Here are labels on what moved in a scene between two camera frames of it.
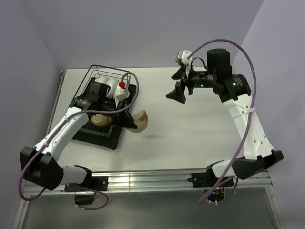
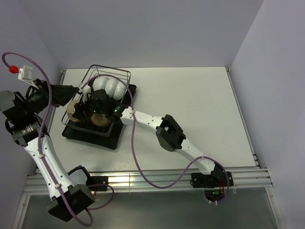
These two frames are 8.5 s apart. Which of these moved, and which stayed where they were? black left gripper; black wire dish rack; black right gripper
Moved: black left gripper; black right gripper
Stayed: black wire dish rack
